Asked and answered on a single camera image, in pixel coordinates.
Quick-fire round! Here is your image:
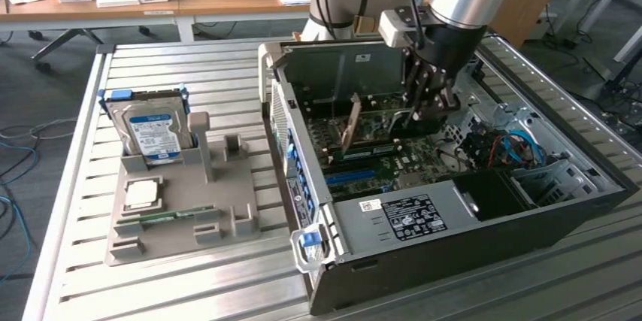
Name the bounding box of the green graphics card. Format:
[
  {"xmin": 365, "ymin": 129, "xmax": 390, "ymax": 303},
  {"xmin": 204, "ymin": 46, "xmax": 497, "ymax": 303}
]
[{"xmin": 339, "ymin": 92, "xmax": 449, "ymax": 150}]

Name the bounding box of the black connector block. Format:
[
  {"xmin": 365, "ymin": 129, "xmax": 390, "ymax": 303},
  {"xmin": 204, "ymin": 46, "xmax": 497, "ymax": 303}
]
[{"xmin": 461, "ymin": 132, "xmax": 497, "ymax": 168}]

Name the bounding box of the silver CPU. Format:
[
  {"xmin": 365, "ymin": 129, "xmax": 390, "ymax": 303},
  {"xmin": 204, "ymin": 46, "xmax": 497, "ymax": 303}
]
[{"xmin": 123, "ymin": 181, "xmax": 159, "ymax": 210}]

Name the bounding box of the green motherboard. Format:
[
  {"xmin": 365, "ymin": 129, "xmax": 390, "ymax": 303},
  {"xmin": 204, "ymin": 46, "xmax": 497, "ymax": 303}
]
[{"xmin": 300, "ymin": 97, "xmax": 483, "ymax": 201}]

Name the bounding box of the silver disk bay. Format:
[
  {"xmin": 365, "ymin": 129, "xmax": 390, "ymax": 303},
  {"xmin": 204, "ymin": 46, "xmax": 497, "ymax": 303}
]
[{"xmin": 511, "ymin": 159, "xmax": 603, "ymax": 209}]

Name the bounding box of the hard disk with blue caddy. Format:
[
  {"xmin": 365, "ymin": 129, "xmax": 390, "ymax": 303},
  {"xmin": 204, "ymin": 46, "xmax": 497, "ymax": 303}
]
[{"xmin": 96, "ymin": 86, "xmax": 200, "ymax": 167}]

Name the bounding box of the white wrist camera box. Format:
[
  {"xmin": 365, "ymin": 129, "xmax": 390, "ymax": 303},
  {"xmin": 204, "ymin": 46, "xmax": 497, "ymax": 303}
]
[{"xmin": 378, "ymin": 8, "xmax": 427, "ymax": 48}]

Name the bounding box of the grey parts rack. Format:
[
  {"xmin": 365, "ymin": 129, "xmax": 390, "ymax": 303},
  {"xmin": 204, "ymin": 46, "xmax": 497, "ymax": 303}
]
[{"xmin": 103, "ymin": 110, "xmax": 262, "ymax": 268}]

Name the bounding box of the grey power supply unit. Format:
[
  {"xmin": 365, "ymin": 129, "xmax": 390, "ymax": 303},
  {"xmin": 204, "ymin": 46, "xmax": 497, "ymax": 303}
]
[{"xmin": 334, "ymin": 180, "xmax": 478, "ymax": 256}]

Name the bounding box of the black open PC case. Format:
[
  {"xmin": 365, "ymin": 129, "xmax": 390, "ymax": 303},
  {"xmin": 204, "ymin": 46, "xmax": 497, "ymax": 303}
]
[{"xmin": 258, "ymin": 33, "xmax": 633, "ymax": 316}]

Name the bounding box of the blue wire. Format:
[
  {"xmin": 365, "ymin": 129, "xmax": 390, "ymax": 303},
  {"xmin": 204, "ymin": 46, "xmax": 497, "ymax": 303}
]
[{"xmin": 501, "ymin": 129, "xmax": 549, "ymax": 168}]

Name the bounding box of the silver chipset heatsink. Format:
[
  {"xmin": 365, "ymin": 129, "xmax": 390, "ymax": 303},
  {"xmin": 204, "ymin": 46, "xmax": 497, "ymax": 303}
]
[{"xmin": 395, "ymin": 174, "xmax": 429, "ymax": 191}]

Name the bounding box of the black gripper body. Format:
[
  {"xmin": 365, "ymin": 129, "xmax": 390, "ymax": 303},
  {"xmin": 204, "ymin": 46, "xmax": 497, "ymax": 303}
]
[{"xmin": 399, "ymin": 21, "xmax": 491, "ymax": 86}]

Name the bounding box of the blue floor cable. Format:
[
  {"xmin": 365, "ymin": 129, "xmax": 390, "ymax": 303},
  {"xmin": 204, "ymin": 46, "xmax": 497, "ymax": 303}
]
[{"xmin": 0, "ymin": 140, "xmax": 39, "ymax": 284}]

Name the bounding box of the perforated silver drive cage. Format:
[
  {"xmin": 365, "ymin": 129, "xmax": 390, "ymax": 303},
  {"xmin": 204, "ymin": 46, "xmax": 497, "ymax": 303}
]
[{"xmin": 441, "ymin": 68, "xmax": 503, "ymax": 141}]

